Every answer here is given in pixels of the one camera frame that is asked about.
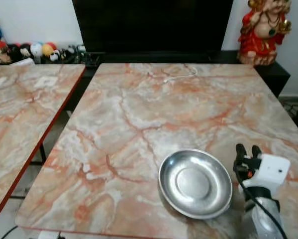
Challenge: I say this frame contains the black television screen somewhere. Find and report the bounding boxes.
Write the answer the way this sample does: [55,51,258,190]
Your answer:
[72,0,234,53]

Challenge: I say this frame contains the black metal table leg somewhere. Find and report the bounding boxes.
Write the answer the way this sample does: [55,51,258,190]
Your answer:
[39,143,48,164]

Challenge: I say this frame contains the thin white cable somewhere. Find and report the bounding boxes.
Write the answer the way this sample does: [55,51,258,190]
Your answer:
[164,66,198,83]

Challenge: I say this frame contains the yellow and red toy ball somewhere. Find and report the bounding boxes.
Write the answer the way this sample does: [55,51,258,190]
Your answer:
[42,42,57,56]

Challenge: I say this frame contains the round stainless steel plate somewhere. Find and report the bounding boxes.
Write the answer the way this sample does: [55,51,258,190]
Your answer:
[158,148,233,220]

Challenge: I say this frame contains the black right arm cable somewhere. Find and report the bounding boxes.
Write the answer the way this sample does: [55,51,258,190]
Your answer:
[235,167,287,239]

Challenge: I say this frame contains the small panda figurine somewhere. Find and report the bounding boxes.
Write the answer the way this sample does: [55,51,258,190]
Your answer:
[49,50,62,63]

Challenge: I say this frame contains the white and blue toy ball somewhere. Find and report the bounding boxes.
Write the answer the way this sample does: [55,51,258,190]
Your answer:
[30,42,44,57]

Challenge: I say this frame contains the black floor cable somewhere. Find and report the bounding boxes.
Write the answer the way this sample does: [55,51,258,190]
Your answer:
[0,226,18,239]

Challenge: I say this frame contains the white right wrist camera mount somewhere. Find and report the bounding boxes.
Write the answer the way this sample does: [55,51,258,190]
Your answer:
[248,153,290,196]

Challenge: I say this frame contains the red laughing Buddha statue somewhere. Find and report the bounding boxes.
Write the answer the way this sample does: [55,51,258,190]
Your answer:
[237,0,293,66]

